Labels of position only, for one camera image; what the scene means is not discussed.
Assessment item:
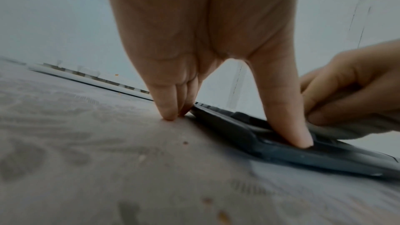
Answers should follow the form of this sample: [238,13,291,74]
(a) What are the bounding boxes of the person's right hand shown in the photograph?
[300,38,400,126]

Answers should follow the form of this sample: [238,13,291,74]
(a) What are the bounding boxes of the person's left hand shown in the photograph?
[101,0,314,148]

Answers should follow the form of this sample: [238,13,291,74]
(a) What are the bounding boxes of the grey fluffy cloth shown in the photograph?
[305,90,400,141]

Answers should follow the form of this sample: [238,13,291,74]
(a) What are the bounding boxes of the black keyboard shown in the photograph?
[189,102,400,179]

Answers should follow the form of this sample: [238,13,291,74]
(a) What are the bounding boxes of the white keyboard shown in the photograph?
[26,62,154,102]

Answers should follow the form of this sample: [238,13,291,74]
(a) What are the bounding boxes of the floral tablecloth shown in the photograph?
[0,57,400,225]

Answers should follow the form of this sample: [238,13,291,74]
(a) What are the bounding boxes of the white wooden frame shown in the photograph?
[227,0,379,108]

